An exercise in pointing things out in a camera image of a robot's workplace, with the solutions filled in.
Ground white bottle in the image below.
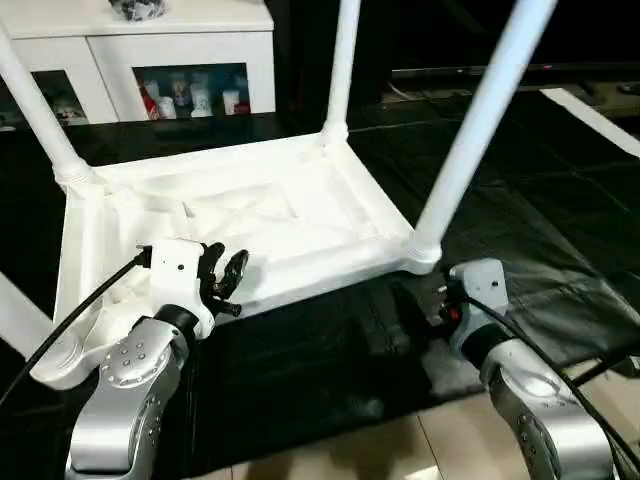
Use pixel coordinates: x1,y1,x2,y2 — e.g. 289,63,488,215
193,82,214,117

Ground black stand foot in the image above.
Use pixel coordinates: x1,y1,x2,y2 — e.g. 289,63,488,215
575,350,640,389

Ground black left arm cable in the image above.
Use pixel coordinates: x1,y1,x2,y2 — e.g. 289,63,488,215
0,245,153,406

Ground black work mat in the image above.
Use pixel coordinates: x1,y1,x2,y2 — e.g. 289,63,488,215
0,88,640,479

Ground white glass door cabinet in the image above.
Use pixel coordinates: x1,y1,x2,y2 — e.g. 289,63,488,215
0,0,277,129

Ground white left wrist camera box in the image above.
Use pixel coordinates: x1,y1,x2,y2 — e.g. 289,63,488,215
148,238,215,341

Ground red bottle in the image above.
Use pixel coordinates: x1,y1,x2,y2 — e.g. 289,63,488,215
138,80,159,121

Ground grey metallic ornament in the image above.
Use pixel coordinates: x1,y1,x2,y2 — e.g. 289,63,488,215
110,0,167,21

